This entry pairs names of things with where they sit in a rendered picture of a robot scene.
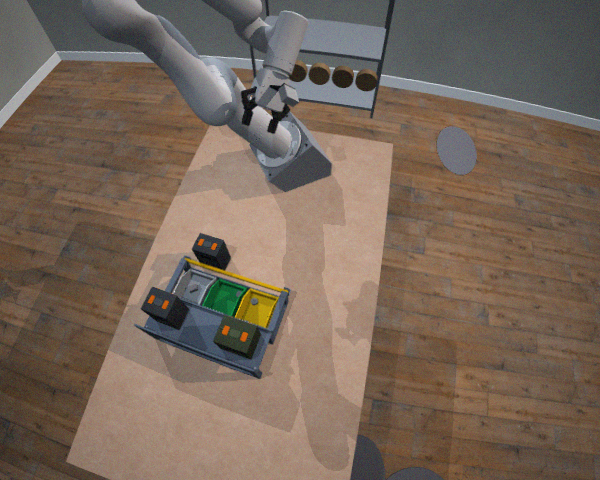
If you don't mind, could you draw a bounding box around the green bin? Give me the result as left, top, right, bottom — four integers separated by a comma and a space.
203, 279, 248, 317

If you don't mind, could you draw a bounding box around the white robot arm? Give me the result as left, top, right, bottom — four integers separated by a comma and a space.
82, 0, 308, 168

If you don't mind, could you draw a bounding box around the dark blue metal shelf rack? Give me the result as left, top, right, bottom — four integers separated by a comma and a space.
134, 255, 291, 379

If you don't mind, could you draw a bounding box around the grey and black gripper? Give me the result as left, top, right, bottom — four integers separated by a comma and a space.
241, 67, 290, 134

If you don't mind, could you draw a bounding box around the yellow open bin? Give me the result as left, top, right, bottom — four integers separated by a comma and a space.
235, 288, 279, 328

